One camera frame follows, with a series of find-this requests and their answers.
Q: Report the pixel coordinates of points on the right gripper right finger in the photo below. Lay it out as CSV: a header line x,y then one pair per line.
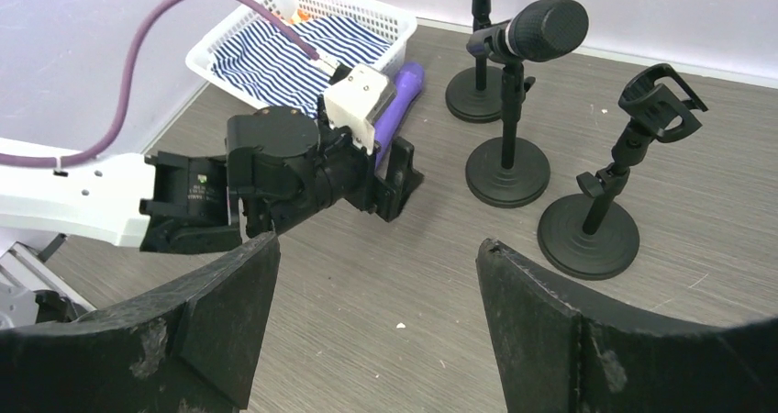
x,y
561,346

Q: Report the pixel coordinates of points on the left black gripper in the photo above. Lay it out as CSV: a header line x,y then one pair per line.
x,y
359,181

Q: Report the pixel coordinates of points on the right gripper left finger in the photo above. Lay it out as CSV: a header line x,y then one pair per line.
x,y
191,345

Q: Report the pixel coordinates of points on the purple microphone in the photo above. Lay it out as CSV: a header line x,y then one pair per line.
x,y
409,83

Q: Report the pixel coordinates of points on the black mic stand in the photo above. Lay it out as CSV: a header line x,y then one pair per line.
x,y
509,171
588,235
473,95

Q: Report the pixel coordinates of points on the black microphone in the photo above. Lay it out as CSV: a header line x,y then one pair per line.
x,y
544,30

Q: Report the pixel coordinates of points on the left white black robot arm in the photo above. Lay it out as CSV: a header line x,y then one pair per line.
x,y
279,169

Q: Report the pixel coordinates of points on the white plastic basket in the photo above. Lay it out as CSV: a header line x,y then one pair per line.
x,y
388,22

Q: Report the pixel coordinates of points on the blue white striped cloth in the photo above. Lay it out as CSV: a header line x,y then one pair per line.
x,y
261,62

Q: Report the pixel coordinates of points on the orange item in basket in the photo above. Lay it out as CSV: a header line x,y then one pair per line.
x,y
299,16

